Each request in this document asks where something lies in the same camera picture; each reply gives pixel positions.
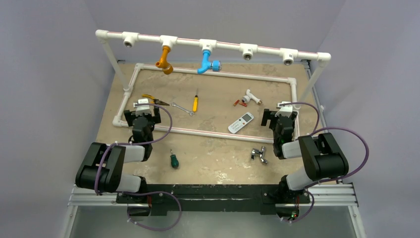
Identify white remote control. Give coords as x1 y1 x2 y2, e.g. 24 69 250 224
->
228 112 254 134

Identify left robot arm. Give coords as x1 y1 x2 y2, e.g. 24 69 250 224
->
75 106 161 203

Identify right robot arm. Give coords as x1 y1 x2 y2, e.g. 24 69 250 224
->
261 109 349 202

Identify silver combination wrench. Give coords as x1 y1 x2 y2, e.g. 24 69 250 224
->
171 102 195 116

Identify white plastic faucet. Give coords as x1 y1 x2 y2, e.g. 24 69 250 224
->
241 89 262 105

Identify chrome metal faucet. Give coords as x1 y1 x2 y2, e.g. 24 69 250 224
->
251 146 268 164

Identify orange plastic faucet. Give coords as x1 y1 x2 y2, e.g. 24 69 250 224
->
155 46 173 75

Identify blue plastic faucet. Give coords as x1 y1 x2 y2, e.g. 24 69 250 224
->
197 50 222 74

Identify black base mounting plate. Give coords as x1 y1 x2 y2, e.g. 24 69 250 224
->
116 184 311 216

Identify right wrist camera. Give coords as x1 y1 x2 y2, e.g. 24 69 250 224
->
275 101 293 117

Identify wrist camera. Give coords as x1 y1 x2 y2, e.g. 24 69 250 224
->
133 98 152 116
275 101 293 117

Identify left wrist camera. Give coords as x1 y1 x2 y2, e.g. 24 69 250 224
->
133 98 152 116

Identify yellow handled pliers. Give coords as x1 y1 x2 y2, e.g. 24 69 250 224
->
142 94 170 106

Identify yellow handled screwdriver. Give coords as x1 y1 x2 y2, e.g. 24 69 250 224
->
192 89 199 113

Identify green handled screwdriver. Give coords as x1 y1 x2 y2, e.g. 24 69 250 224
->
170 149 179 169

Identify white PVC pipe frame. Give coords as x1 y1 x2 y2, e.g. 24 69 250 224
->
95 30 331 127

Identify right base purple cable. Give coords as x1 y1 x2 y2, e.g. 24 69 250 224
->
279 191 315 224

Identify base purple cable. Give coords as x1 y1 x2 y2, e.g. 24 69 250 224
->
279 191 315 224
126 191 182 232

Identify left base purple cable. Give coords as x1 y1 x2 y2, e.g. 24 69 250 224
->
126 191 182 232

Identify aluminium extrusion rail frame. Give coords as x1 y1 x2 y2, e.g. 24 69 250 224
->
59 59 368 238

